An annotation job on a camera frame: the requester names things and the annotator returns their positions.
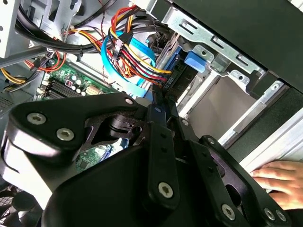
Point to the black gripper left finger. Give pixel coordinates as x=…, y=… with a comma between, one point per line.
x=71, y=111

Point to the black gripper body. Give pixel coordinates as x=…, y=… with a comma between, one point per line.
x=106, y=189

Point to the hard disk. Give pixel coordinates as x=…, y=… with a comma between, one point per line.
x=195, y=62

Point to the person bare hand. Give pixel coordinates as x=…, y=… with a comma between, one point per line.
x=284, y=175

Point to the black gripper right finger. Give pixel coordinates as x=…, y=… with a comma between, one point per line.
x=200, y=151

